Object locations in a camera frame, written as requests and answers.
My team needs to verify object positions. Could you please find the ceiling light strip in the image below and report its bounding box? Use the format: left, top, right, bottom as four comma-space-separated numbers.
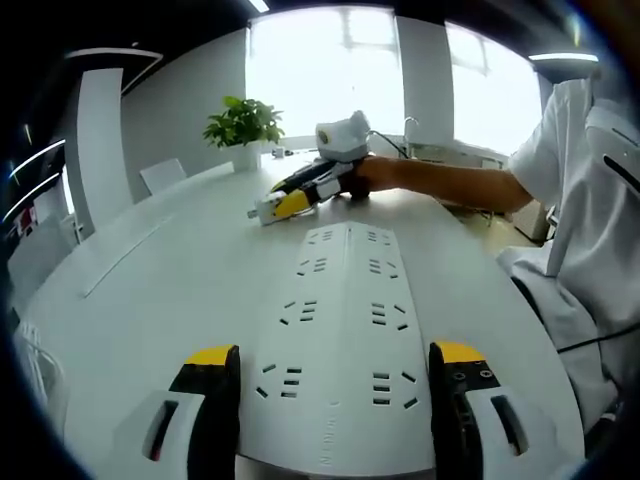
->
528, 52, 600, 64

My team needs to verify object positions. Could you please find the person in white shirt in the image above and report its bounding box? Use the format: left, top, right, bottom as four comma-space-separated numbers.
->
494, 77, 640, 436

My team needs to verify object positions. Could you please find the white desk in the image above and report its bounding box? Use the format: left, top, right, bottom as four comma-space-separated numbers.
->
9, 149, 586, 480

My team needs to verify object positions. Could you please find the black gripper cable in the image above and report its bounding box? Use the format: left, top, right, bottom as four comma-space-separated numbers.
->
367, 128, 410, 160

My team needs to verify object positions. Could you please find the white charger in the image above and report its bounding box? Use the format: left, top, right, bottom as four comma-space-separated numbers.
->
247, 192, 291, 227

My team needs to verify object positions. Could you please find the white power strip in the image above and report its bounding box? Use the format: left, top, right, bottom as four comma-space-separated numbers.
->
234, 223, 441, 474

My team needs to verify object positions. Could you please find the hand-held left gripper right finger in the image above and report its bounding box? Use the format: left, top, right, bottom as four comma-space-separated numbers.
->
428, 340, 564, 480

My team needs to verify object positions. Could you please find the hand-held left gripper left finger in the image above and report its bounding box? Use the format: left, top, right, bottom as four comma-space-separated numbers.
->
115, 343, 242, 480

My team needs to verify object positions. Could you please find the person's right hand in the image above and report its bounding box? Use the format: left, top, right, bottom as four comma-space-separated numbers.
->
344, 155, 396, 200

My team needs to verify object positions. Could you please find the thin black cable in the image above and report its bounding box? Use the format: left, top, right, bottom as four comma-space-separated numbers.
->
557, 321, 640, 354

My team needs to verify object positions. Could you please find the white office chair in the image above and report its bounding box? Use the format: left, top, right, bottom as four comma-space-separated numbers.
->
139, 157, 189, 197

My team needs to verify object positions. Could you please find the green potted plant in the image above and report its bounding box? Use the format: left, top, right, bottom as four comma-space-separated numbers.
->
202, 95, 287, 172

